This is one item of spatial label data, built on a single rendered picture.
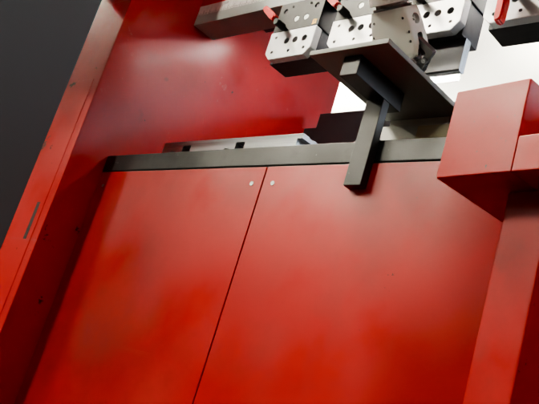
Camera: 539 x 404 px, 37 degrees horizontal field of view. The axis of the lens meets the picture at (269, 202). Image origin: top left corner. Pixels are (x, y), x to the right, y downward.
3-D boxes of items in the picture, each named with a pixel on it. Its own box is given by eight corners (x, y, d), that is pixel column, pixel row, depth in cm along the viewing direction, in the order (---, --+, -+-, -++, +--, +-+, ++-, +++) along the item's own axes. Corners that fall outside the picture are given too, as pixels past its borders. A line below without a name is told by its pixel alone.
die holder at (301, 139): (153, 175, 211) (164, 143, 214) (169, 183, 215) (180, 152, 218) (292, 171, 176) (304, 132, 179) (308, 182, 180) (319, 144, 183)
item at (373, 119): (312, 163, 138) (344, 56, 144) (359, 197, 148) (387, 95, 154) (330, 163, 136) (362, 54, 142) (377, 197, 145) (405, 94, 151)
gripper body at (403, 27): (424, -7, 151) (435, 53, 153) (382, 4, 158) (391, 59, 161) (402, -2, 146) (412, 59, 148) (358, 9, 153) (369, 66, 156)
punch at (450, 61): (414, 83, 166) (424, 44, 168) (419, 88, 167) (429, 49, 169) (455, 78, 159) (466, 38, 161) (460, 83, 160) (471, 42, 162)
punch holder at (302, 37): (262, 60, 197) (281, 4, 202) (284, 77, 203) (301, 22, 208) (308, 53, 187) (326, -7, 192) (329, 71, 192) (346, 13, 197)
